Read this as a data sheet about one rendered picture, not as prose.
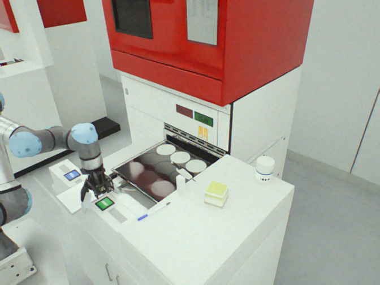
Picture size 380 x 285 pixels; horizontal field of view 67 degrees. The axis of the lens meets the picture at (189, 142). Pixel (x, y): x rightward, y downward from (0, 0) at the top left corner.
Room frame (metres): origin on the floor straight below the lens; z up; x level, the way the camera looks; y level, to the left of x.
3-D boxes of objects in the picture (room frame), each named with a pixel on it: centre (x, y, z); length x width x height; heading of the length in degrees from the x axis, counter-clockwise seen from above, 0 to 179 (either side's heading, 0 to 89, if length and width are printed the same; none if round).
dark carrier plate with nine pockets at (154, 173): (1.11, 0.12, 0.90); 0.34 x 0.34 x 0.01; 45
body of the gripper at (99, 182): (0.82, 0.34, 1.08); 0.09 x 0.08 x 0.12; 45
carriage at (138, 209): (0.91, 0.30, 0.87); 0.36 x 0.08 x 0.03; 45
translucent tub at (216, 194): (0.80, -0.10, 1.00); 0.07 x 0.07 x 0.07; 64
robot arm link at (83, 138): (0.82, 0.35, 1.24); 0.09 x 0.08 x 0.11; 72
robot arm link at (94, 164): (0.82, 0.34, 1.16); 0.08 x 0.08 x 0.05
